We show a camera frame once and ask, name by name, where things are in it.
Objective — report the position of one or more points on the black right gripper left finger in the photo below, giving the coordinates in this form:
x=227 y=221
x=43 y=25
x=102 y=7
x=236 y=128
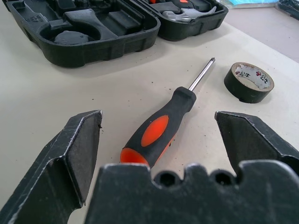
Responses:
x=58 y=161

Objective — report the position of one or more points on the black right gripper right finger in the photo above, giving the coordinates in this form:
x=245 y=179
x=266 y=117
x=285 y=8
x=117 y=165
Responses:
x=257 y=140

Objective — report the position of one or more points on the black electrical tape roll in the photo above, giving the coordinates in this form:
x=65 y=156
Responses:
x=236 y=87

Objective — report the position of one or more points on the black orange Phillips screwdriver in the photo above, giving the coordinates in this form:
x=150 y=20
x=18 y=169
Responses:
x=158 y=130

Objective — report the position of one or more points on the black tool case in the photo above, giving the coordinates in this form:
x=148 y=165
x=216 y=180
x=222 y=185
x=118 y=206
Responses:
x=93 y=51

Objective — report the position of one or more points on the light blue plastic packet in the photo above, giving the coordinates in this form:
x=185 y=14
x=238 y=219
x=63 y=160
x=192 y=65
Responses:
x=252 y=3

